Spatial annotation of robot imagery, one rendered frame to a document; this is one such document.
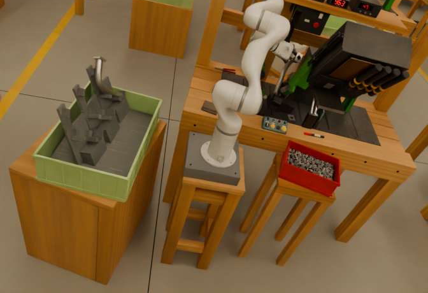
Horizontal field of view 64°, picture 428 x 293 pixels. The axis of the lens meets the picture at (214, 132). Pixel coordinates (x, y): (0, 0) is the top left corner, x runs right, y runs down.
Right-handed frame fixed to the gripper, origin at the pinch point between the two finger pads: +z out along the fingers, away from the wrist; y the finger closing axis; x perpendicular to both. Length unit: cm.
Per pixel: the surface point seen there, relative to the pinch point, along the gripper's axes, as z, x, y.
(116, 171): -70, -22, -103
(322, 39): 19.9, 18.2, 29.3
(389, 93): 84, 15, 19
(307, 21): -3.6, -2.7, 22.9
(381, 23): 34, -19, 37
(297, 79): 5.4, -2.8, -12.5
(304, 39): 9.2, 22.7, 24.6
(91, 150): -84, -23, -99
